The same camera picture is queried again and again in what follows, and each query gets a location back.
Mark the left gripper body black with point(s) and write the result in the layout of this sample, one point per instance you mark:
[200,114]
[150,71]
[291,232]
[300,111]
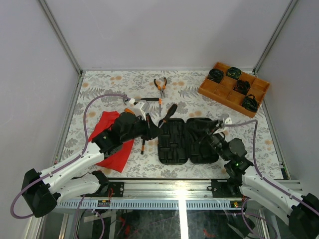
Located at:
[140,131]

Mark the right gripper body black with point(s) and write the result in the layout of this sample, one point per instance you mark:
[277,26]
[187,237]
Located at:
[217,143]

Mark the black orange screwdriver large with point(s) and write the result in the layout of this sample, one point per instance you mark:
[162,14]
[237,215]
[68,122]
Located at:
[170,113]

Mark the black plastic tool case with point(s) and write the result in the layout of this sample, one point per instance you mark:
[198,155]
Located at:
[185,140]

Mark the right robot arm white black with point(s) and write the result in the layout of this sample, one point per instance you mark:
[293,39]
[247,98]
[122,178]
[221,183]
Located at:
[300,212]

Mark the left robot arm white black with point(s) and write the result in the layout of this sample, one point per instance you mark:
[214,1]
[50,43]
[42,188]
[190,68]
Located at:
[43,190]

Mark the small black orange screwdriver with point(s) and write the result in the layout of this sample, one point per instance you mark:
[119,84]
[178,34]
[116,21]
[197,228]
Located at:
[143,147]

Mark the orange black screwdriver left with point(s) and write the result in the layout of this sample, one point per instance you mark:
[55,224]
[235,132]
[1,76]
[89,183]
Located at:
[129,111]

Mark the small orange tipped precision screwdriver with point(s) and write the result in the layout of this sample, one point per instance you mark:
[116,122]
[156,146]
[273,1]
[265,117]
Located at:
[160,104]

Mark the small hammer black grip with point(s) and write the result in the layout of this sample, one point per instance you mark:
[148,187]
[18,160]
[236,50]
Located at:
[149,99]

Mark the red cloth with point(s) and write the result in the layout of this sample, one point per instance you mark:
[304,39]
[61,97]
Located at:
[116,154]

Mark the orange wooden divided tray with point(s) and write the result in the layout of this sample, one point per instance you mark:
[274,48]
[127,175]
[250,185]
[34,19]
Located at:
[234,88]

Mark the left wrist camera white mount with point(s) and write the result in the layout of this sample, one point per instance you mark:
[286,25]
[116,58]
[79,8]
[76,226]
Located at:
[139,107]

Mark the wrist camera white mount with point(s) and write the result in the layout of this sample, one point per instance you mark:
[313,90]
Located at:
[224,120]
[139,107]

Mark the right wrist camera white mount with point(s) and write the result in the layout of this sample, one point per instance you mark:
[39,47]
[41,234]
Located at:
[224,120]

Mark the orange handled pliers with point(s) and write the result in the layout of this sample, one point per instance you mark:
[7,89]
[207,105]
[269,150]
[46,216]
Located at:
[160,87]

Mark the aluminium frame rail front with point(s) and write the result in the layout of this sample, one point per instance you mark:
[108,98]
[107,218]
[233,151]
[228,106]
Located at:
[152,194]

